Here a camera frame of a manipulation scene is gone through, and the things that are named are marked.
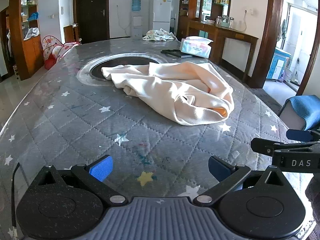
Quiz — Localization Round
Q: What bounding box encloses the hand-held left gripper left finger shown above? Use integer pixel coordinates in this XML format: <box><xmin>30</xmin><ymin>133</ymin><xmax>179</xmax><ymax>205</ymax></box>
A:
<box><xmin>30</xmin><ymin>155</ymin><xmax>128</xmax><ymax>207</ymax></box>

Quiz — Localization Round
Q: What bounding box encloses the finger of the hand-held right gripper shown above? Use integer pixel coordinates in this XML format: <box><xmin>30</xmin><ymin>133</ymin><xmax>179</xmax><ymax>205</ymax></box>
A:
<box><xmin>286</xmin><ymin>129</ymin><xmax>320</xmax><ymax>142</ymax></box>
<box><xmin>251</xmin><ymin>137</ymin><xmax>320</xmax><ymax>155</ymax></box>

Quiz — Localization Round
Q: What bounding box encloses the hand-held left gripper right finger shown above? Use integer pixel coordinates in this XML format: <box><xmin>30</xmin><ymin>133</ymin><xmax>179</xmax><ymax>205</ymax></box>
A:
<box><xmin>193</xmin><ymin>156</ymin><xmax>290</xmax><ymax>207</ymax></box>

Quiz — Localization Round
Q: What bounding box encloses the cream fleece garment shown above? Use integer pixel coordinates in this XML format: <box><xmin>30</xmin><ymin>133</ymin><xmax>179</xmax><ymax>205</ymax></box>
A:
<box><xmin>101</xmin><ymin>62</ymin><xmax>235</xmax><ymax>126</ymax></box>

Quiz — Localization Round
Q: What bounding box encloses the blue cushioned chair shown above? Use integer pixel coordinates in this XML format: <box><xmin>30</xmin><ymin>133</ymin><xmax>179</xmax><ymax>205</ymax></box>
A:
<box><xmin>279</xmin><ymin>95</ymin><xmax>320</xmax><ymax>131</ymax></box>

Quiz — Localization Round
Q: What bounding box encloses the blue balcony cabinet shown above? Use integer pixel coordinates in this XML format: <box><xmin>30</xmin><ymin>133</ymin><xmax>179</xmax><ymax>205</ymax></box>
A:
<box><xmin>266</xmin><ymin>47</ymin><xmax>292</xmax><ymax>82</ymax></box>

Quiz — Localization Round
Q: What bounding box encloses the round black table cooktop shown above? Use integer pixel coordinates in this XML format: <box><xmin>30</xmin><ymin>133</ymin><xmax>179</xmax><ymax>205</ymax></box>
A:
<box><xmin>77</xmin><ymin>52</ymin><xmax>160</xmax><ymax>87</ymax></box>

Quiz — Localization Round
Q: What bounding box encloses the wooden console table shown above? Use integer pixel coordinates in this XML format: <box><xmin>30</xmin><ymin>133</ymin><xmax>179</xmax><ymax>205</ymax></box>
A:
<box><xmin>186</xmin><ymin>20</ymin><xmax>259</xmax><ymax>80</ymax></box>

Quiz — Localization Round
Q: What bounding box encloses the tissue pack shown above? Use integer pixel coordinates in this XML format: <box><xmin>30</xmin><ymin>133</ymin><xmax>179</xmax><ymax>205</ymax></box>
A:
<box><xmin>179</xmin><ymin>36</ymin><xmax>213</xmax><ymax>58</ymax></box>

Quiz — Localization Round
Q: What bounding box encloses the black notebook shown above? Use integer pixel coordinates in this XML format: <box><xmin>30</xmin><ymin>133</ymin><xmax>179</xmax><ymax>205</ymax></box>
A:
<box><xmin>161</xmin><ymin>49</ymin><xmax>193</xmax><ymax>58</ymax></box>

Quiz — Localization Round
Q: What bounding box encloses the pink play tent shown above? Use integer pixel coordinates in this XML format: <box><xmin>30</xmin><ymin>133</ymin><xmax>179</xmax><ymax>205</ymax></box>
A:
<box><xmin>42</xmin><ymin>35</ymin><xmax>80</xmax><ymax>70</ymax></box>

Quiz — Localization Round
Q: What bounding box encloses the wooden shelf cabinet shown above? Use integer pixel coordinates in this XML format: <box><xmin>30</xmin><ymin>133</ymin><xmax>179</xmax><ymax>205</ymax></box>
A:
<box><xmin>6</xmin><ymin>0</ymin><xmax>44</xmax><ymax>80</ymax></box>

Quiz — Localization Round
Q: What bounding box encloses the small wooden cabinet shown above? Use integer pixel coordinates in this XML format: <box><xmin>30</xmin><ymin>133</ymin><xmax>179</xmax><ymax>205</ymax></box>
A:
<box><xmin>64</xmin><ymin>24</ymin><xmax>80</xmax><ymax>43</ymax></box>

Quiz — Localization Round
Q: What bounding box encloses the floral cloth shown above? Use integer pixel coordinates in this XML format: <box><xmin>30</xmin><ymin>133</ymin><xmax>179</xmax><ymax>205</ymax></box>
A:
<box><xmin>142</xmin><ymin>29</ymin><xmax>177</xmax><ymax>42</ymax></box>

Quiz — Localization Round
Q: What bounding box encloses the white water dispenser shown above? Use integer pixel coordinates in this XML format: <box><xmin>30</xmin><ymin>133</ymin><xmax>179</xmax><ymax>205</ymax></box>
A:
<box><xmin>130</xmin><ymin>11</ymin><xmax>142</xmax><ymax>39</ymax></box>

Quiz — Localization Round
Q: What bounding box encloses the white plastic bag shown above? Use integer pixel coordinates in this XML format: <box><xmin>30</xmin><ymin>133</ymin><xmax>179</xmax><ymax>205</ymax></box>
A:
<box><xmin>24</xmin><ymin>27</ymin><xmax>40</xmax><ymax>40</ymax></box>

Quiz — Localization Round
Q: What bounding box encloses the dark wooden door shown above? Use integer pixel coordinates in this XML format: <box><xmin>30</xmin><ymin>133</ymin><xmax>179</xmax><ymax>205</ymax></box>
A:
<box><xmin>73</xmin><ymin>0</ymin><xmax>110</xmax><ymax>44</ymax></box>

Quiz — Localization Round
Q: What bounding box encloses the wooden display cabinet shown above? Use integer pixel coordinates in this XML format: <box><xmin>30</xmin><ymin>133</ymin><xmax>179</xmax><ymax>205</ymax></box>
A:
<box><xmin>178</xmin><ymin>0</ymin><xmax>233</xmax><ymax>38</ymax></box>

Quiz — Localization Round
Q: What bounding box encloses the white refrigerator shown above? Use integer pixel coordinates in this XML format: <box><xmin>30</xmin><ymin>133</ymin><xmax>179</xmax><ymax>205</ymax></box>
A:
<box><xmin>149</xmin><ymin>0</ymin><xmax>173</xmax><ymax>33</ymax></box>

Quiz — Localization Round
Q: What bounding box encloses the black cable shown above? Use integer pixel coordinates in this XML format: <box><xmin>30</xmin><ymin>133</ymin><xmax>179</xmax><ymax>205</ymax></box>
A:
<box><xmin>11</xmin><ymin>162</ymin><xmax>20</xmax><ymax>233</ymax></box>

